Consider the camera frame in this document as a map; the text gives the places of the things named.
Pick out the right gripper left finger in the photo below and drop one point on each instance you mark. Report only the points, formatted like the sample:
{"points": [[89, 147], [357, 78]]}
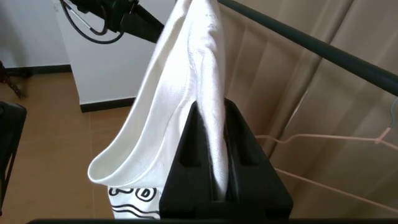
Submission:
{"points": [[186, 186]]}

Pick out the pink clothes hanger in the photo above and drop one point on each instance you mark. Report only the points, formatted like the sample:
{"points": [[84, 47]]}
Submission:
{"points": [[326, 137]]}

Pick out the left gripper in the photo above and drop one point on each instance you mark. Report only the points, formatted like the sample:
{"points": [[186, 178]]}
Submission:
{"points": [[109, 12]]}

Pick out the white printed t-shirt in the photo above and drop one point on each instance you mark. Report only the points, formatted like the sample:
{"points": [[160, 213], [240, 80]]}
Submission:
{"points": [[174, 93]]}

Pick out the black stand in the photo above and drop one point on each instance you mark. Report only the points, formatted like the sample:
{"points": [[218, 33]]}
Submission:
{"points": [[11, 84]]}

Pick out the black clothes rack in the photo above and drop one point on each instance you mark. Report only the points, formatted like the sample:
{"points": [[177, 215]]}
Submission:
{"points": [[342, 57]]}

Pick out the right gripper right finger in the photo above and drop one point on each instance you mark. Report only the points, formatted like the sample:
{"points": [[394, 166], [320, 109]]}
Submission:
{"points": [[258, 186]]}

